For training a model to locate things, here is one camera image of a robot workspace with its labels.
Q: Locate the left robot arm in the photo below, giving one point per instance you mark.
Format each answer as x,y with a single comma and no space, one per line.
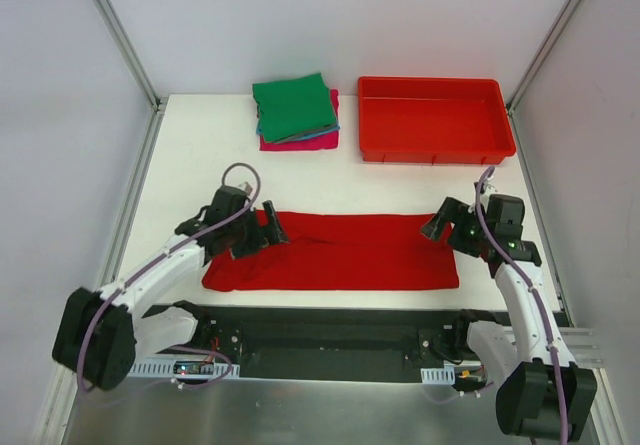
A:
135,305

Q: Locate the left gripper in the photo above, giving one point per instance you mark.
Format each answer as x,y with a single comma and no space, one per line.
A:
258,234

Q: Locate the white cable duct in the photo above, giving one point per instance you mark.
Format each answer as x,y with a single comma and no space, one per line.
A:
182,369
445,376

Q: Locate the right white cable duct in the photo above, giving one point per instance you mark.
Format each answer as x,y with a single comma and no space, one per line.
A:
445,376

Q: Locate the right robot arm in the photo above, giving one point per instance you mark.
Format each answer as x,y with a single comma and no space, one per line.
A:
541,391

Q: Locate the red plastic bin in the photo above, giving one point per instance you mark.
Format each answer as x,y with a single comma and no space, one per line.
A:
435,121

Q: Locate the pink folded t-shirt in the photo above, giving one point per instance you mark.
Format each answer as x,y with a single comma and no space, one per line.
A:
315,143

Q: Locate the aluminium frame post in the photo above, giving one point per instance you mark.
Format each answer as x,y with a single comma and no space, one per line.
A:
551,39
128,53

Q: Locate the aluminium front rail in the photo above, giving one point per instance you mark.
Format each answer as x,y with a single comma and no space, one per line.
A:
247,334

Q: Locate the right aluminium frame post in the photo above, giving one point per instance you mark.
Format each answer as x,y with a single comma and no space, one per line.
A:
551,39

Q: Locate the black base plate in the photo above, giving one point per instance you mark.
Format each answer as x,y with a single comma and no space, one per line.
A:
345,345

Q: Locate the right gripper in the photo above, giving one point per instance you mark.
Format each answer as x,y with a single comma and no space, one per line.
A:
455,226

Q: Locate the left white cable duct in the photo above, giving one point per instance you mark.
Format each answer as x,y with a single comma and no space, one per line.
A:
182,369

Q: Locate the red t-shirt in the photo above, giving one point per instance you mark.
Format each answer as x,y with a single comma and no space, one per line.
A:
371,252

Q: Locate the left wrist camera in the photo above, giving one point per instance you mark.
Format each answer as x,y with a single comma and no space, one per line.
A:
246,188

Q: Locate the left aluminium frame post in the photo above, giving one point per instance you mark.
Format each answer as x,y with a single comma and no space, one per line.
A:
128,53

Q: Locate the green folded t-shirt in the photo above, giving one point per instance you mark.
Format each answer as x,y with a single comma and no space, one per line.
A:
309,90

